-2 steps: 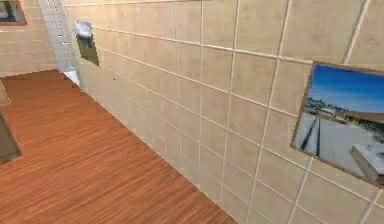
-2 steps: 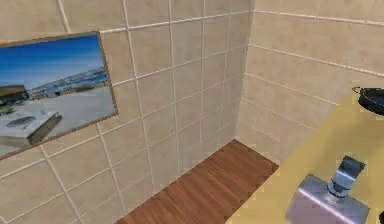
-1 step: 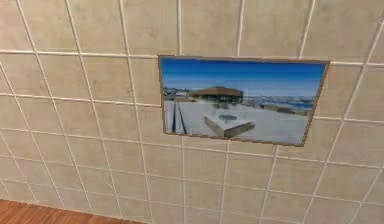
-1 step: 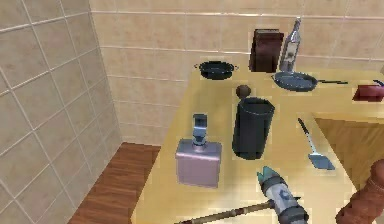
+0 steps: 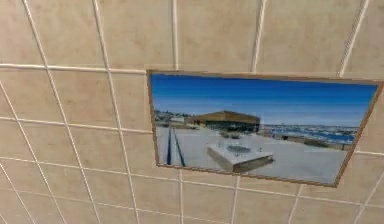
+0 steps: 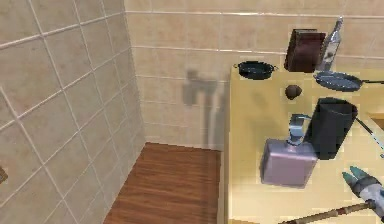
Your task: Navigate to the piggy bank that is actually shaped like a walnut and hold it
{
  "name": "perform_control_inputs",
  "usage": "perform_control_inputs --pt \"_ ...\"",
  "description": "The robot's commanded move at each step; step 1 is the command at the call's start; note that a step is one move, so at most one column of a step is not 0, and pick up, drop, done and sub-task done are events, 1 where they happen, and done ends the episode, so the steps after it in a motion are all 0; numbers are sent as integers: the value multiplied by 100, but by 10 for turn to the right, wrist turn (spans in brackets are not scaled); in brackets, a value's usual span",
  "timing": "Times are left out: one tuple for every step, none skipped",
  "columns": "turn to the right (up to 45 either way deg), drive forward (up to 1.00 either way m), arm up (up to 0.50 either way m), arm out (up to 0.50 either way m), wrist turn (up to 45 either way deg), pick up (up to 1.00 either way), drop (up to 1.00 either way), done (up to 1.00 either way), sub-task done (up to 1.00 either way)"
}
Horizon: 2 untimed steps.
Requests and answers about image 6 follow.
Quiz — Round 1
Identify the brown walnut piggy bank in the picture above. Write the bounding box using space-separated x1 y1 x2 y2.
284 84 303 101

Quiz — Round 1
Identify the pale yellow counter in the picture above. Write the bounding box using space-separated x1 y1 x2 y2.
217 65 384 224

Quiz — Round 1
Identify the purple soap dispenser bottle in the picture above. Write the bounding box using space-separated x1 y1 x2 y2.
259 113 319 189

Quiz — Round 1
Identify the dark red book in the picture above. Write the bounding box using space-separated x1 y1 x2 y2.
283 28 327 74

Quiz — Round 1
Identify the black cup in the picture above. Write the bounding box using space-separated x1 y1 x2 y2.
303 97 359 161

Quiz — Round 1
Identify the dark blue frying pan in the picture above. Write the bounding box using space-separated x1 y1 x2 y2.
313 70 384 93

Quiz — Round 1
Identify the clear glass bottle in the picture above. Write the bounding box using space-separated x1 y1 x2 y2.
316 16 344 72

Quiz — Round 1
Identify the brown wooden stick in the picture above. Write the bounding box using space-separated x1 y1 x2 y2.
278 201 373 224

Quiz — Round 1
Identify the thin grey utensil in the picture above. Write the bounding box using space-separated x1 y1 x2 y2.
354 117 384 159

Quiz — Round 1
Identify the teal grey scrub brush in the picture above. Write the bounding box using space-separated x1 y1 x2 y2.
341 165 384 223

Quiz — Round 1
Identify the black two-handled pan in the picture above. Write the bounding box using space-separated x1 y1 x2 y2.
232 60 279 81

